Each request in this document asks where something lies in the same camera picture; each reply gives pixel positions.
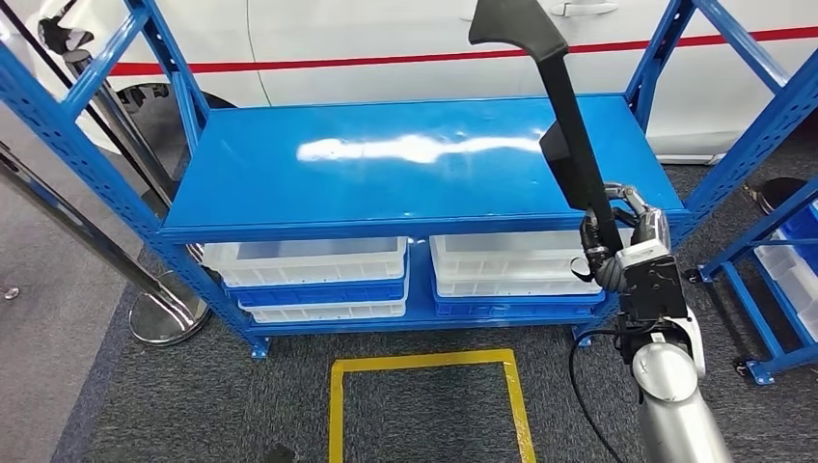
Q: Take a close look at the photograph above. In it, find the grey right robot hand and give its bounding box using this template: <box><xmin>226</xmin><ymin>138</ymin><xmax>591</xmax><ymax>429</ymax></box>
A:
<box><xmin>578</xmin><ymin>181</ymin><xmax>672</xmax><ymax>270</ymax></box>

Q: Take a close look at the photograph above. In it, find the long black plastic trim part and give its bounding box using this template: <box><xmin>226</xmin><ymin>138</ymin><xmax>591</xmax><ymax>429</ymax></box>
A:
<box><xmin>468</xmin><ymin>0</ymin><xmax>626</xmax><ymax>257</ymax></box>

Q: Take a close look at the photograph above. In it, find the blue metal shelf rack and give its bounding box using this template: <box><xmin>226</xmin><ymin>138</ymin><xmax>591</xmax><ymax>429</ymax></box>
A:
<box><xmin>0</xmin><ymin>0</ymin><xmax>818</xmax><ymax>361</ymax></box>
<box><xmin>683</xmin><ymin>177</ymin><xmax>818</xmax><ymax>388</ymax></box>

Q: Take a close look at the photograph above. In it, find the black round floor base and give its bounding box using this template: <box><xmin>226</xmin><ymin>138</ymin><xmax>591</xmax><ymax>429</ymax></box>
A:
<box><xmin>755</xmin><ymin>177</ymin><xmax>811</xmax><ymax>217</ymax></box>

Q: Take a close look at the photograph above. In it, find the white car with red stripe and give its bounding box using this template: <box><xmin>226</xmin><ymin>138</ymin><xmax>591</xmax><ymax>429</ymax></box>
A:
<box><xmin>18</xmin><ymin>0</ymin><xmax>818</xmax><ymax>168</ymax></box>

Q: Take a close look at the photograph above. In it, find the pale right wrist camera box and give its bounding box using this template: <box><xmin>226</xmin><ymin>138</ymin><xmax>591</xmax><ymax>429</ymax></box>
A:
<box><xmin>613</xmin><ymin>239</ymin><xmax>690</xmax><ymax>324</ymax></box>

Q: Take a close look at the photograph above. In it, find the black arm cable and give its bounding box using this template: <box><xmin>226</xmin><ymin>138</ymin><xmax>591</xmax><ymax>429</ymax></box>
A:
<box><xmin>568</xmin><ymin>327</ymin><xmax>646</xmax><ymax>463</ymax></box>

